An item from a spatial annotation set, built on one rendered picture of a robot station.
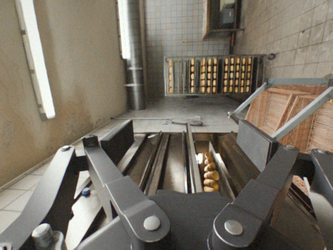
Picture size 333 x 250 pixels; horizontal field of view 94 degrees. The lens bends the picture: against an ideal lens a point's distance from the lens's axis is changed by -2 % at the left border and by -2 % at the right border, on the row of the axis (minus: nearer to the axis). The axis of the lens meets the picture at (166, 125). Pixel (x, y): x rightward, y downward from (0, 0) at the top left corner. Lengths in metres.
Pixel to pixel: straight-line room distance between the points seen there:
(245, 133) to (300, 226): 0.80
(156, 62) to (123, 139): 5.15
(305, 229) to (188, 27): 5.11
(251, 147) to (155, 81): 5.15
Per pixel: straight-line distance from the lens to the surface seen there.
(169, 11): 5.54
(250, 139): 0.18
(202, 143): 1.88
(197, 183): 0.80
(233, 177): 1.14
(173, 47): 5.30
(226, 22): 4.85
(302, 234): 0.94
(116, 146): 0.16
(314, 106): 0.79
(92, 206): 1.00
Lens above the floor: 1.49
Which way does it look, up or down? 5 degrees up
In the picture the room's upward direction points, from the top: 90 degrees counter-clockwise
